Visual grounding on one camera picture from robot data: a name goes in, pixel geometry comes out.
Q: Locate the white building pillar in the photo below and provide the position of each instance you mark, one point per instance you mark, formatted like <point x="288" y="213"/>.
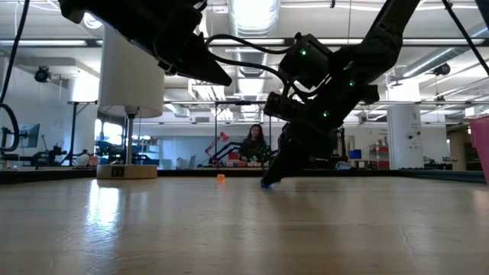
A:
<point x="404" y="133"/>

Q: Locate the small orange die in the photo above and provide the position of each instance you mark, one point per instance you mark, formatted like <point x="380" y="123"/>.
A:
<point x="221" y="178"/>

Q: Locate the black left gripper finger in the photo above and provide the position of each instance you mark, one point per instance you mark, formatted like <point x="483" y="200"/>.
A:
<point x="202" y="65"/>

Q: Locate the silver ceiling air duct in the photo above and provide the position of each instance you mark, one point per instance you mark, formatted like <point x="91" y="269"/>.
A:
<point x="254" y="19"/>

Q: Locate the black background gantry frame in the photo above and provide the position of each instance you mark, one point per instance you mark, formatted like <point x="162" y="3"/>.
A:
<point x="243" y="102"/>

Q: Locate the small blue die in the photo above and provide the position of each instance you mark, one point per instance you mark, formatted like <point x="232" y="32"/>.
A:
<point x="265" y="185"/>

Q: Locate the white shade wooden table lamp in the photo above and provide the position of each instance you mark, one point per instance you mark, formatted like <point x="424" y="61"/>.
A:
<point x="130" y="88"/>

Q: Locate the person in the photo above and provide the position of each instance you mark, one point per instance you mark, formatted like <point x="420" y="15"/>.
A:
<point x="254" y="147"/>

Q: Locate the small grey monitor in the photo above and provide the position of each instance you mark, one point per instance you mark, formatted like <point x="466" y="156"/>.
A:
<point x="30" y="134"/>

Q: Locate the black ceiling camera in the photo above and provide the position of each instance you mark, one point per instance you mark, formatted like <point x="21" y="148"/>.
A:
<point x="42" y="75"/>
<point x="442" y="69"/>

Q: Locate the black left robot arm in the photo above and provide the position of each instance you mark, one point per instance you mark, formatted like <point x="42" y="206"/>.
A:
<point x="76" y="9"/>

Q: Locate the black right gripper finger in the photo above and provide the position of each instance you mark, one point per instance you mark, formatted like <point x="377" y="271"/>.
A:
<point x="272" y="168"/>
<point x="305" y="153"/>

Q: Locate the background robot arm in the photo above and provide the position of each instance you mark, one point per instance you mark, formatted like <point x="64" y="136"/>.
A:
<point x="217" y="147"/>
<point x="47" y="156"/>

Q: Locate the black rig light bar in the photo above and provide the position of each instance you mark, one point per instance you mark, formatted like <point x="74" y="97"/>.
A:
<point x="439" y="42"/>

